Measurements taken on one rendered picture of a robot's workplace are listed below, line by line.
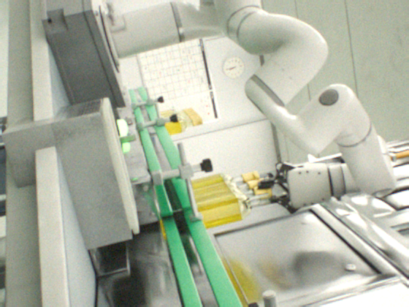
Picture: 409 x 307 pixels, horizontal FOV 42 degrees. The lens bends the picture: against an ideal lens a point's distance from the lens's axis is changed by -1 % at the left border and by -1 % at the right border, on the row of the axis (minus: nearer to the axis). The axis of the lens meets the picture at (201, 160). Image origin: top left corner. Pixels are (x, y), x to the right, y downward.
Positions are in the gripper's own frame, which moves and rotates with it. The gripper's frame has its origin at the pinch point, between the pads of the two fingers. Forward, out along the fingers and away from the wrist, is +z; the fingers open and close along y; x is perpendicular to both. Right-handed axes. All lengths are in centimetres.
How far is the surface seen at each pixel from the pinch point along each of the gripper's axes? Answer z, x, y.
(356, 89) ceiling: -76, -329, -48
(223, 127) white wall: 64, -582, -120
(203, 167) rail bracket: 11.0, 21.7, 15.5
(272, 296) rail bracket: -2, 84, 22
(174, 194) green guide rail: 20.9, 8.6, 6.2
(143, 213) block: 24.4, 25.4, 9.2
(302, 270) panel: -5.1, 19.1, -12.2
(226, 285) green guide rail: 7, 51, 5
